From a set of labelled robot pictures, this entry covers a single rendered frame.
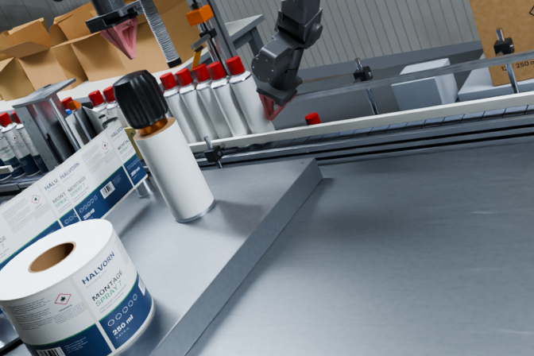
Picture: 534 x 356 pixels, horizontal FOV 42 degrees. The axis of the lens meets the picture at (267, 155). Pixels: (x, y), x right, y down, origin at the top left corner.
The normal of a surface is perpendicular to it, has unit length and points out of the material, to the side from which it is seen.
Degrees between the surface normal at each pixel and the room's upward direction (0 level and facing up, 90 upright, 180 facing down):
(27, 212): 90
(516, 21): 90
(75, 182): 90
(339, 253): 0
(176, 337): 90
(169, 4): 100
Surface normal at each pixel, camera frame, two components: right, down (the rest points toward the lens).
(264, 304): -0.37, -0.86
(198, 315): 0.80, -0.10
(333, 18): -0.57, 0.51
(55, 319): 0.06, 0.36
